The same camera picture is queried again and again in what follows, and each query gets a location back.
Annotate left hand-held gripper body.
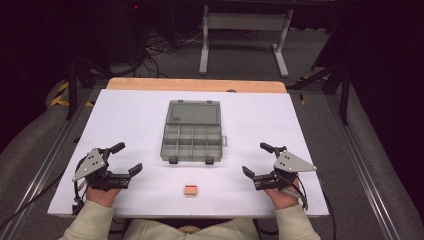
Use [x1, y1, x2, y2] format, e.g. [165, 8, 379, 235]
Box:
[71, 147, 133, 193]

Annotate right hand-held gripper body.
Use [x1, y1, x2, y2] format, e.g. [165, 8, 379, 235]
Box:
[252, 145, 318, 192]

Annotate person's left hand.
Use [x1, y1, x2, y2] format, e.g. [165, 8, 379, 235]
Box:
[85, 185, 122, 208]

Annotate person's right hand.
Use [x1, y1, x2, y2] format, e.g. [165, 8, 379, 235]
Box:
[264, 178, 301, 211]

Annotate white table cover board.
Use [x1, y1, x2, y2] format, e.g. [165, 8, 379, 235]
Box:
[47, 88, 330, 219]

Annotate small orange block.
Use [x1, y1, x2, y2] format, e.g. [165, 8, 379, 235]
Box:
[183, 184, 199, 197]

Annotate grey plastic compartment box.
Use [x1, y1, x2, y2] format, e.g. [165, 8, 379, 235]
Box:
[160, 99, 228, 165]

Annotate black tripod stand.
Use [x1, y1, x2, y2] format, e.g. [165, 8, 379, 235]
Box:
[286, 19, 354, 127]
[65, 49, 114, 121]

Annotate yellow black floor tape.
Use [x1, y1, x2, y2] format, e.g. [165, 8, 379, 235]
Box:
[49, 81, 96, 108]

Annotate person's torso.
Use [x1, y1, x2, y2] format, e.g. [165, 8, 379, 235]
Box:
[121, 217, 262, 240]

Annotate grey metal stand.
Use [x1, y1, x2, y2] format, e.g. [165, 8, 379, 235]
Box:
[198, 4, 295, 79]

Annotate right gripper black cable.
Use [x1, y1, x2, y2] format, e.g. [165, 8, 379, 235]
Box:
[285, 175, 310, 212]

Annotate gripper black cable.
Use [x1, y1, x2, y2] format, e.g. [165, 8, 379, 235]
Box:
[285, 175, 310, 212]
[71, 155, 88, 216]

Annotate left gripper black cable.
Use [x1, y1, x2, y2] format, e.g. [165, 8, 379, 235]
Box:
[71, 155, 88, 216]

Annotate aluminium floor rail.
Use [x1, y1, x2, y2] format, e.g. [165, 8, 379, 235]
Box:
[0, 87, 103, 240]
[324, 94, 403, 240]

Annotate bundle of black floor cables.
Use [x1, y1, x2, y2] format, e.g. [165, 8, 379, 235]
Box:
[141, 28, 205, 79]

